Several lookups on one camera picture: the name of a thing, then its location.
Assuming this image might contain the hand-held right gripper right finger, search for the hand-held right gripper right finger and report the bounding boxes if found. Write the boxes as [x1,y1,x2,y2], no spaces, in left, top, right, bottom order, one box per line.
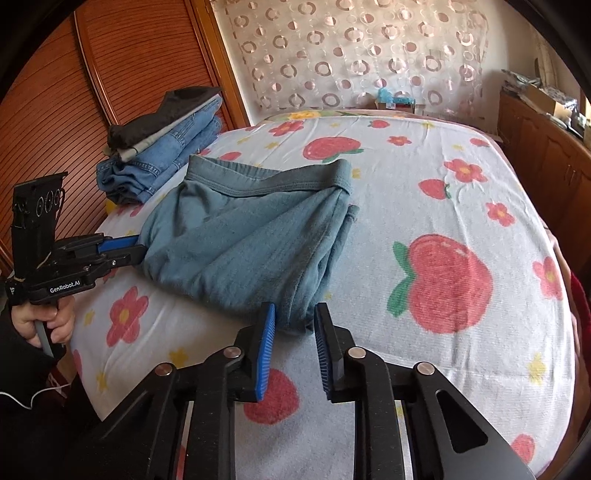
[314,302,536,480]

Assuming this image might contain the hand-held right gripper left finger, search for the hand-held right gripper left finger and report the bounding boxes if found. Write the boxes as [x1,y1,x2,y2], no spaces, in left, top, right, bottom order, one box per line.
[88,302,278,480]

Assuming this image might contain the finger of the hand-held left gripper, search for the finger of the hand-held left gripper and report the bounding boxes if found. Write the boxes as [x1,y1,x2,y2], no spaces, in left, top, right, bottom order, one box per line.
[96,234,140,254]
[108,246,148,269]

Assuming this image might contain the teal pants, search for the teal pants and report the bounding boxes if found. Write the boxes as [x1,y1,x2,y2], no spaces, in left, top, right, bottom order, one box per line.
[137,154,361,336]

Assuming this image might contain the person's left hand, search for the person's left hand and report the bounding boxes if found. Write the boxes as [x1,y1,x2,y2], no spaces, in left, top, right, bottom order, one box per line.
[10,295,77,348]

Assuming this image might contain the stack of folded clothes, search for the stack of folded clothes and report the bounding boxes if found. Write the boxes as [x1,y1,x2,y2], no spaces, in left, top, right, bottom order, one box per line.
[96,124,222,205]
[107,87,222,149]

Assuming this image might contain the beige folded garment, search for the beige folded garment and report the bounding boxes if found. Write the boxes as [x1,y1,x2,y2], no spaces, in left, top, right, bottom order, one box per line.
[115,95,221,163]

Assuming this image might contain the light blue folded jeans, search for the light blue folded jeans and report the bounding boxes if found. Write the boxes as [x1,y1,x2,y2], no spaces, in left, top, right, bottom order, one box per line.
[121,99,223,185]

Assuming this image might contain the flower print bed sheet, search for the flower print bed sheet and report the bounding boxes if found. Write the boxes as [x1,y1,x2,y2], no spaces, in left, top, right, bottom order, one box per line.
[71,111,579,480]

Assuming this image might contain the wooden wardrobe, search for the wooden wardrobe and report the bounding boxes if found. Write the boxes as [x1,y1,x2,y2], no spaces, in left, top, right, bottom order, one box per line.
[0,0,252,278]

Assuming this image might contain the yellow floral blanket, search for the yellow floral blanket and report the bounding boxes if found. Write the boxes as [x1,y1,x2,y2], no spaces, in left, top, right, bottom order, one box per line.
[265,107,366,122]

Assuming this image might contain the red box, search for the red box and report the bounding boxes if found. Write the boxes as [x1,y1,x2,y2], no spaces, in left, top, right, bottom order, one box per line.
[374,98,428,112]

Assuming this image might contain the wooden cabinet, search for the wooden cabinet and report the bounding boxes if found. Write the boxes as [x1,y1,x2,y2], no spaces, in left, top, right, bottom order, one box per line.
[496,88,591,259]

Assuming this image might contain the circle patterned curtain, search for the circle patterned curtain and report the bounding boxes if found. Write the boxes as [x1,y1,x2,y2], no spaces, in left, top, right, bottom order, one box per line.
[210,0,490,116]

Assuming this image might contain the cardboard box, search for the cardboard box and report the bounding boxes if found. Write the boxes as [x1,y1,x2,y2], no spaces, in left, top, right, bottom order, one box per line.
[525,83,579,117]

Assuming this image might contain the beige window curtain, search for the beige window curtain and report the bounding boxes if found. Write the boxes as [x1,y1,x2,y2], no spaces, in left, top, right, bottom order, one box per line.
[533,44,560,81]

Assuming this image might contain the white cable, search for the white cable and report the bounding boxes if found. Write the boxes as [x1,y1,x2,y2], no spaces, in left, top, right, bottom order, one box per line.
[0,381,71,410]

